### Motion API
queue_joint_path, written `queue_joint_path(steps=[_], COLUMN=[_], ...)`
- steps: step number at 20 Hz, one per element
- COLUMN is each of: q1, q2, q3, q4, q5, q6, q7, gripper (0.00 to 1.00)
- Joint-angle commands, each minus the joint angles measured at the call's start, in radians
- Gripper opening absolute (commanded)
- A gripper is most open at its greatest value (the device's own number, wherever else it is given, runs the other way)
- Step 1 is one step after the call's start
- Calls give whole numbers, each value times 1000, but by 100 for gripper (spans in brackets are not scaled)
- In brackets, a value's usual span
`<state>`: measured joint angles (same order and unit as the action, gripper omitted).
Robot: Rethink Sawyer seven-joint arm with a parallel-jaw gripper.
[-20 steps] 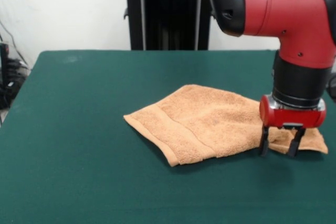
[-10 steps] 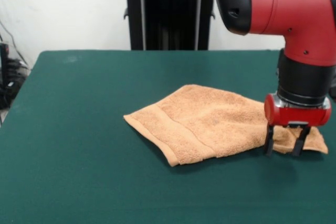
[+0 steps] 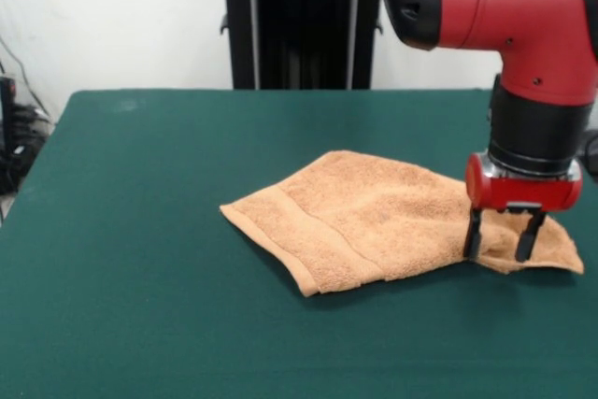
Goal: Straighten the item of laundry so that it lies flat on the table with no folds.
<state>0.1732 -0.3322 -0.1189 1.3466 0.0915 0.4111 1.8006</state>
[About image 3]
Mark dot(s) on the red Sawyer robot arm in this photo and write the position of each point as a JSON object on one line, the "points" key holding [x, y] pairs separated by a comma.
{"points": [[490, 6]]}

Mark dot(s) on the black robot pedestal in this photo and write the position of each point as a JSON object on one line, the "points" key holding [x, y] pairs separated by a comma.
{"points": [[303, 20]]}

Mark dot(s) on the orange terry towel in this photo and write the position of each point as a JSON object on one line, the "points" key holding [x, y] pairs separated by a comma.
{"points": [[374, 221]]}

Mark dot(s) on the dark green table cloth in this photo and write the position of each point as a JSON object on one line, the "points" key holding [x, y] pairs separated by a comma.
{"points": [[140, 324]]}

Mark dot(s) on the black upright device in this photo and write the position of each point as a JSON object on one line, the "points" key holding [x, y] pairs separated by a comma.
{"points": [[8, 109]]}

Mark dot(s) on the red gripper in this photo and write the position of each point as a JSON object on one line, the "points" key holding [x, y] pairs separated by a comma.
{"points": [[523, 193]]}

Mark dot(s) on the black equipment pile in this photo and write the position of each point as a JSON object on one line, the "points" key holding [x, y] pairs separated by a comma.
{"points": [[21, 156]]}

